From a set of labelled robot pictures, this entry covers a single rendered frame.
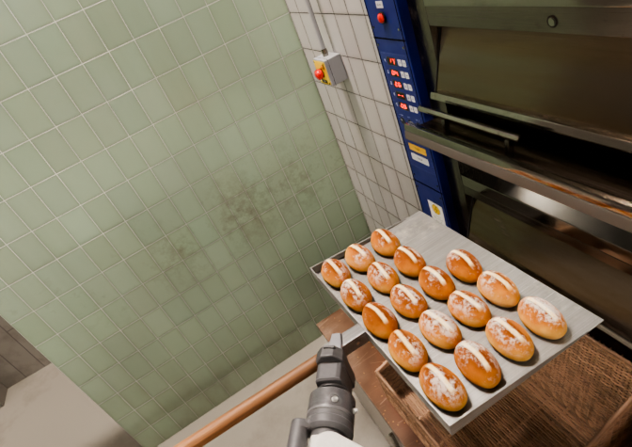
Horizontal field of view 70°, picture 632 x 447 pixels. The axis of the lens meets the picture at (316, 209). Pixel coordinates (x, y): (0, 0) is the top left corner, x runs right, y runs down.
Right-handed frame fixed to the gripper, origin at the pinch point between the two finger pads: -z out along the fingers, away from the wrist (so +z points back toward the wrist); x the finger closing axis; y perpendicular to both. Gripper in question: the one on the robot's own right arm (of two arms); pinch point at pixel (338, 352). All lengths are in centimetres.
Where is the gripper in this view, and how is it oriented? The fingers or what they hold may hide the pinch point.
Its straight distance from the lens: 99.5
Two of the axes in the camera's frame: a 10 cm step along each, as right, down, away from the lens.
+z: -1.4, 5.7, -8.1
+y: 9.4, -1.8, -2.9
